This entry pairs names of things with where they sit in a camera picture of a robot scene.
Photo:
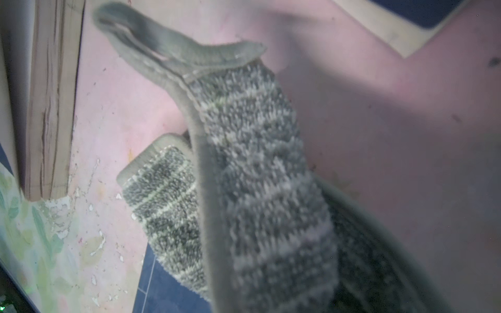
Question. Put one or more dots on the grey striped cleaning cloth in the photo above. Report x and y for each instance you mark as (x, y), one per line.
(232, 210)

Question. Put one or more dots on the blue book Mengxi notes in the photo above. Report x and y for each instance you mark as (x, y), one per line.
(159, 292)

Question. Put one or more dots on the blue book Shijing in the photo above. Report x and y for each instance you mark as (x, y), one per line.
(41, 44)

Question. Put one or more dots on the blue book Yuewei notes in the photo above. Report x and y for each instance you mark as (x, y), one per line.
(405, 26)

